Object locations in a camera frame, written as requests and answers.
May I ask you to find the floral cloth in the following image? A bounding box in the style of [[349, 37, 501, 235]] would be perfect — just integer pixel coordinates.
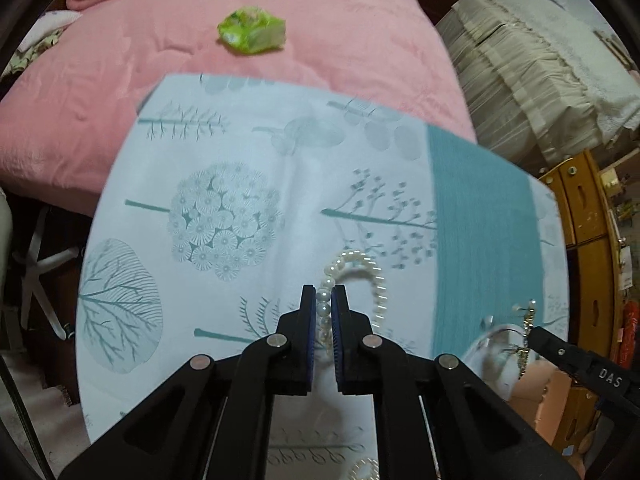
[[0, 10, 83, 78]]

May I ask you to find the wooden cabinet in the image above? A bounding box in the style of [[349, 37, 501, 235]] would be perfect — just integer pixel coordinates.
[[537, 150, 632, 461]]

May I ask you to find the pink cardboard box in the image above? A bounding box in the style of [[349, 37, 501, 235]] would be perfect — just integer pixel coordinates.
[[510, 360, 573, 461]]

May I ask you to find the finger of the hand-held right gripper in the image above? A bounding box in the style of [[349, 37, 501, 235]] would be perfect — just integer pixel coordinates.
[[529, 326, 640, 413]]

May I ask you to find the tree print tablecloth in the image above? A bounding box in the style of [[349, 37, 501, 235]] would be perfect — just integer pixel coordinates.
[[75, 74, 571, 480]]

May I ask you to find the green plastic packet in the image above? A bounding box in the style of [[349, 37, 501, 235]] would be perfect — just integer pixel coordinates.
[[216, 6, 287, 54]]

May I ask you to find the gold dangling earring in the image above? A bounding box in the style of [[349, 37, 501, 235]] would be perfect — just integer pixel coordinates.
[[512, 300, 538, 378]]

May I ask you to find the white chair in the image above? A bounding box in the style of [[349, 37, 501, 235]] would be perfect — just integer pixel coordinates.
[[0, 190, 88, 346]]

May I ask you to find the small pearl bracelet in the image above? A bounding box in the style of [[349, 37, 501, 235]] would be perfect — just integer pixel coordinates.
[[348, 456, 381, 480]]

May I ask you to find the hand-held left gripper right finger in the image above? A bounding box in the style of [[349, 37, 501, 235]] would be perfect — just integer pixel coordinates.
[[331, 284, 583, 480]]

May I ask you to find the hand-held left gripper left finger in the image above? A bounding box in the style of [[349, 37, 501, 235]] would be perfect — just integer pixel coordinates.
[[57, 284, 317, 480]]

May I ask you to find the white ruffled bedding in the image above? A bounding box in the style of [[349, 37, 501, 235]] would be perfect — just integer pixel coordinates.
[[435, 0, 640, 166]]

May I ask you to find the white pearl necklace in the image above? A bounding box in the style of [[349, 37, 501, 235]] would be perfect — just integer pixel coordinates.
[[316, 247, 388, 361]]

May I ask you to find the round floral white plate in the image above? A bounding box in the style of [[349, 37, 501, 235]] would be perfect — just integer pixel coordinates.
[[460, 324, 527, 406]]

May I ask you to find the black cable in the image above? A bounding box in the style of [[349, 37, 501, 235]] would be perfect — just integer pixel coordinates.
[[0, 355, 53, 480]]

